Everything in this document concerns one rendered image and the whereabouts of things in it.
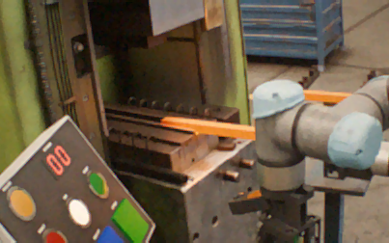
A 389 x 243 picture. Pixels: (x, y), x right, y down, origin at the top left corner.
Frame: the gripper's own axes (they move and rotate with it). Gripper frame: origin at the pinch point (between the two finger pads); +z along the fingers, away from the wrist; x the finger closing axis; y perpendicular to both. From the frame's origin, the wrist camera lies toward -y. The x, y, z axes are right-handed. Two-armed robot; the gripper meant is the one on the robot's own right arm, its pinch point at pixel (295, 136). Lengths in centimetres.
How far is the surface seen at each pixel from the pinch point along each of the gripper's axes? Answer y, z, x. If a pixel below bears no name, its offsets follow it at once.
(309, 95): 4.8, 14.0, 37.0
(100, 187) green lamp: -7.3, 15.2, -46.0
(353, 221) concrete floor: 102, 31, 118
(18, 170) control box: -19, 15, -62
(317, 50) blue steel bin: 85, 153, 341
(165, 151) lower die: 3.3, 29.3, -11.9
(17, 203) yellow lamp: -16, 11, -67
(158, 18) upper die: -29.2, 27.0, -9.8
